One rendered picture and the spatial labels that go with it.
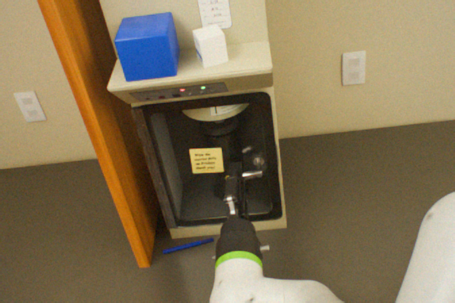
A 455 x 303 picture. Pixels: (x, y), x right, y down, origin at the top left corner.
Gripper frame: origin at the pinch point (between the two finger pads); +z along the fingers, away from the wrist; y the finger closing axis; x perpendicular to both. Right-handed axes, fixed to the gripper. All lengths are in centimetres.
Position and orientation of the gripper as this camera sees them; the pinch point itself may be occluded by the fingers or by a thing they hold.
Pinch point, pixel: (236, 177)
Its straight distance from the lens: 120.5
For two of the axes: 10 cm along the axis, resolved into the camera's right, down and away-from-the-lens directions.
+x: -9.6, 2.3, 1.7
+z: 0.0, -6.2, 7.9
